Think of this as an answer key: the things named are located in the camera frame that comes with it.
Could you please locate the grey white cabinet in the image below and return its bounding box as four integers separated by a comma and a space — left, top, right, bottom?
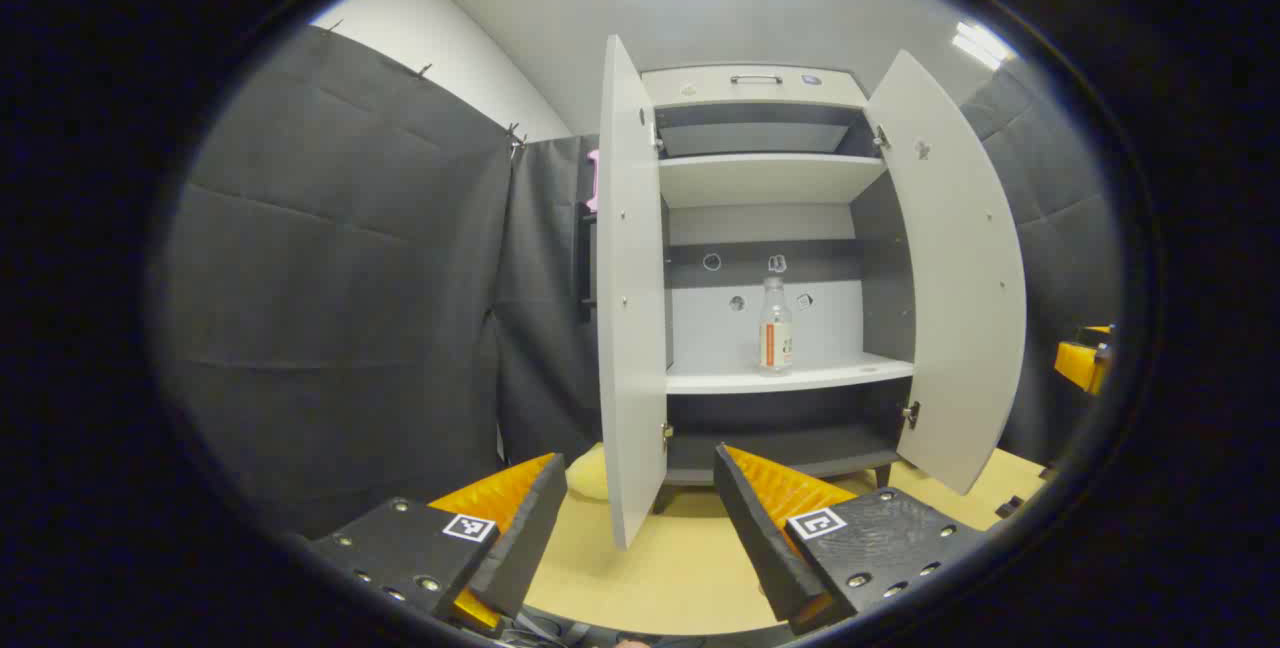
640, 65, 916, 514

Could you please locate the clear plastic bottle orange label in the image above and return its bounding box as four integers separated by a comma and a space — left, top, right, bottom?
757, 276, 795, 375

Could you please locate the black door handle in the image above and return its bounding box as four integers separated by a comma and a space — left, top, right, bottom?
575, 208, 599, 324

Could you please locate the grey cabinet door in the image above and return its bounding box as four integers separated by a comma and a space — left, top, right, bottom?
598, 34, 669, 551
865, 50, 1029, 496

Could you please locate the black backdrop cloth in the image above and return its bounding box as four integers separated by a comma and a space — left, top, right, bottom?
160, 23, 1126, 539

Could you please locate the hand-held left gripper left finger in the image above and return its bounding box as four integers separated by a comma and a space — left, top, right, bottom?
305, 452, 569, 639

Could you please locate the small ceiling light panel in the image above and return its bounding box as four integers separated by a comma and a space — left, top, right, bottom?
950, 20, 1019, 71

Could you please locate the pale yellow round cushion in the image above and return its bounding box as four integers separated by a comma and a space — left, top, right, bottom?
566, 444, 611, 502

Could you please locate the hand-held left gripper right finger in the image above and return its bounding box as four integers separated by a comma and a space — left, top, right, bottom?
712, 443, 986, 635

